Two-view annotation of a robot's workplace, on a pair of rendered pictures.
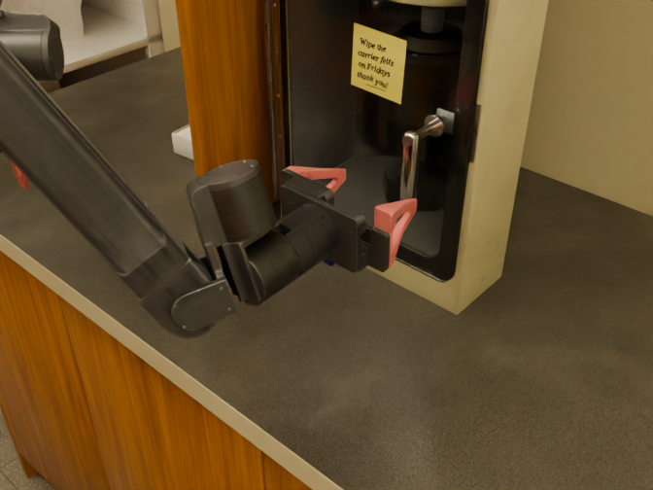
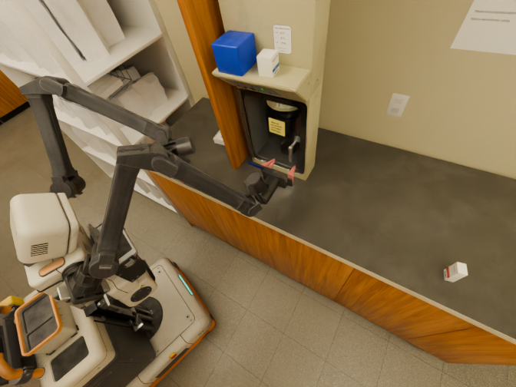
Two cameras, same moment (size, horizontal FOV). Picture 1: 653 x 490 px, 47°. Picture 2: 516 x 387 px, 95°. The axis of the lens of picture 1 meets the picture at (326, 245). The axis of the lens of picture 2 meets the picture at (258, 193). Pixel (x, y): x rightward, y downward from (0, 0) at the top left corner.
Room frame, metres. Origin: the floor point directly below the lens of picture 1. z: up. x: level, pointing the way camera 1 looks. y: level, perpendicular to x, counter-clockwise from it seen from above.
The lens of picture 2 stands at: (0.03, 0.09, 1.91)
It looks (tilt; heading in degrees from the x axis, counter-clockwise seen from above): 54 degrees down; 0
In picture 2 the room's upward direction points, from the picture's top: 13 degrees counter-clockwise
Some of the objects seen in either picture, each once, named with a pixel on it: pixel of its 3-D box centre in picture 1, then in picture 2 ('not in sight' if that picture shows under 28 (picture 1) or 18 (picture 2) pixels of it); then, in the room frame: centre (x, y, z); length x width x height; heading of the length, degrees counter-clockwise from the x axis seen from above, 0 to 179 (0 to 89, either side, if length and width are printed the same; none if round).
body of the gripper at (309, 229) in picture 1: (305, 237); (271, 183); (0.61, 0.02, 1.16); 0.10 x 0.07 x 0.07; 49
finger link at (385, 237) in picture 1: (377, 219); (287, 173); (0.64, -0.05, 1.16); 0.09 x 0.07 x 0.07; 139
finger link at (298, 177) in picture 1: (326, 195); (272, 167); (0.69, 0.00, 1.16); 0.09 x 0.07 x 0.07; 139
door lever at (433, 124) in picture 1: (419, 160); (292, 150); (0.75, -0.10, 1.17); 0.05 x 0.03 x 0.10; 138
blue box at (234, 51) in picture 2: not in sight; (235, 53); (0.86, 0.05, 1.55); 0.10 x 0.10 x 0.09; 48
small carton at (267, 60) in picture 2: not in sight; (268, 63); (0.78, -0.04, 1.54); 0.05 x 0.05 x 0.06; 53
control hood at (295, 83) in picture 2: not in sight; (260, 84); (0.81, -0.01, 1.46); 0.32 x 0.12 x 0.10; 48
